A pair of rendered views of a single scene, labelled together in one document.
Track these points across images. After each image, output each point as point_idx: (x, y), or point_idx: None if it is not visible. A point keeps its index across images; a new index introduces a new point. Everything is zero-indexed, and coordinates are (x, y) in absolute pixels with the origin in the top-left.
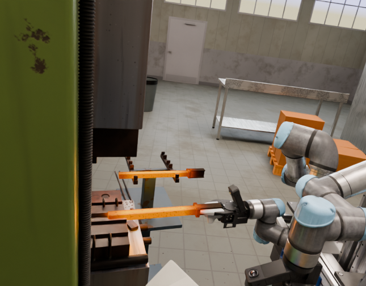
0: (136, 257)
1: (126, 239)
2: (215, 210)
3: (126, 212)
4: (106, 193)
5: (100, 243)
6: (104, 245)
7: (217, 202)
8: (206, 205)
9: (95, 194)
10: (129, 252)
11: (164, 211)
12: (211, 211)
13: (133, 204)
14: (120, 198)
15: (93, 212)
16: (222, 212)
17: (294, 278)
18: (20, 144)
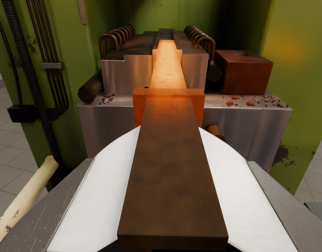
0: (88, 80)
1: (112, 59)
2: (103, 169)
3: (166, 44)
4: (249, 55)
5: (117, 51)
6: (112, 52)
7: (270, 249)
8: (169, 120)
9: (240, 51)
10: (121, 94)
11: (159, 59)
12: (109, 144)
13: (270, 107)
14: (236, 61)
15: (176, 41)
16: (45, 210)
17: None
18: None
